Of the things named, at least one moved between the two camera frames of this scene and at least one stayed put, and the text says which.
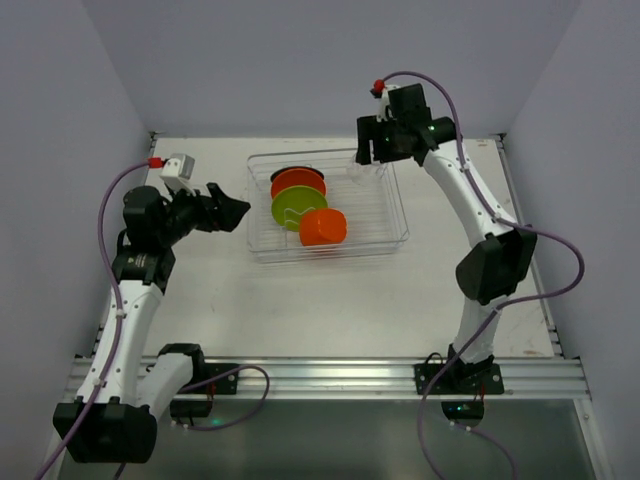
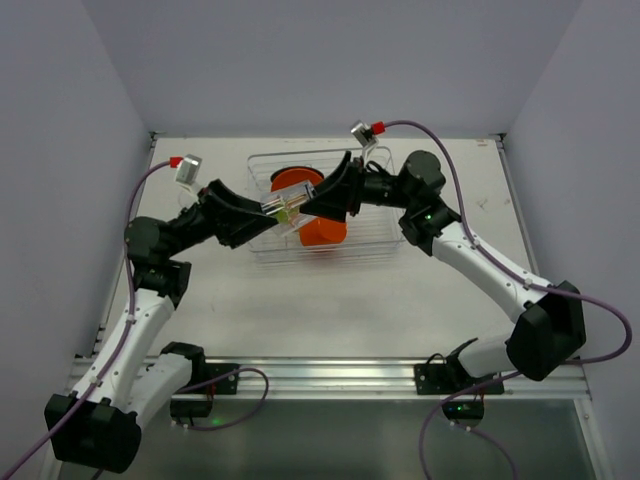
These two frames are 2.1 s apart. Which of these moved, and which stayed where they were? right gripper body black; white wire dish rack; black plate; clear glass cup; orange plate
Moved: clear glass cup; right gripper body black
Stayed: black plate; white wire dish rack; orange plate
